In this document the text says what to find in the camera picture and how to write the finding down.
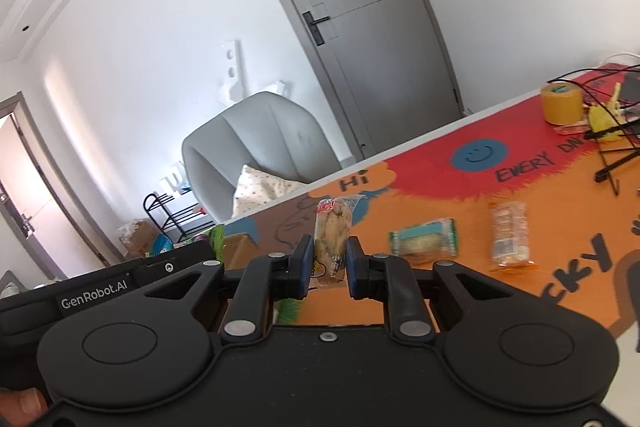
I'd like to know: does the small mixed nut snack pack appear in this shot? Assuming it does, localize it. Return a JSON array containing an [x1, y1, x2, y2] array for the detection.
[[309, 194, 363, 289]]

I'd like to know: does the left hand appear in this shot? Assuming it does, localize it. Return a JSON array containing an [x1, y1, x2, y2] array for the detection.
[[0, 388, 48, 426]]

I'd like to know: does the brown cardboard box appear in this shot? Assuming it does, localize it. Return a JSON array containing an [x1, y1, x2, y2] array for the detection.
[[222, 233, 260, 271]]

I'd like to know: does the green round cookie pack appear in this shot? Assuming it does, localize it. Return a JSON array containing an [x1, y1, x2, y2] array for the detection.
[[388, 218, 459, 262]]

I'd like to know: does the brown paper bag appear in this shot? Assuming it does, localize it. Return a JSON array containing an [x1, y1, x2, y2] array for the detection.
[[117, 219, 158, 258]]

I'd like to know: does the white dotted cushion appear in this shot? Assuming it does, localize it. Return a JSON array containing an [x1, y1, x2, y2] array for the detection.
[[232, 165, 307, 218]]

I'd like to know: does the black metal shoe rack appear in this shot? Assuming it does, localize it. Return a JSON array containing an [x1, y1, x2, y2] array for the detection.
[[142, 193, 215, 244]]

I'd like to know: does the orange cracker pack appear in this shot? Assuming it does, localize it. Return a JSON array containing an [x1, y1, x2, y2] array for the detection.
[[489, 200, 536, 270]]

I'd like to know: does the grey armchair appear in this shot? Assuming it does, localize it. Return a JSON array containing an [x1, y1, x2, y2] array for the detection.
[[182, 92, 341, 222]]

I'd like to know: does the open wooden door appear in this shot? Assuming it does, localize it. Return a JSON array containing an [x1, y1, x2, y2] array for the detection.
[[1, 116, 104, 279]]

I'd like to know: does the black folding stand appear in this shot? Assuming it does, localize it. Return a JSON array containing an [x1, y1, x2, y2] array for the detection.
[[584, 116, 639, 197]]

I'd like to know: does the yellow tape roll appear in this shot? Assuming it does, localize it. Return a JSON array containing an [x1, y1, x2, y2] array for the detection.
[[540, 82, 584, 126]]

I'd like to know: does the yellow toy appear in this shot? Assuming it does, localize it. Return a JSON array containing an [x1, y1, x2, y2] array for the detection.
[[588, 82, 623, 134]]

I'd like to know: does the grey door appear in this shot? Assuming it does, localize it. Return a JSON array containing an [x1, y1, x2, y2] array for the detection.
[[280, 0, 462, 159]]

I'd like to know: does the white wall panel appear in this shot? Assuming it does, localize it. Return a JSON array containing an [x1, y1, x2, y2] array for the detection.
[[217, 40, 245, 107]]

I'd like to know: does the black door handle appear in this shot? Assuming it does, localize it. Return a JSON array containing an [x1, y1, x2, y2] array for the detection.
[[302, 11, 331, 46]]

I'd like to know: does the black cable bundle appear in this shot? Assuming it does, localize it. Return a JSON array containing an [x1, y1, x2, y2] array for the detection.
[[546, 63, 640, 128]]

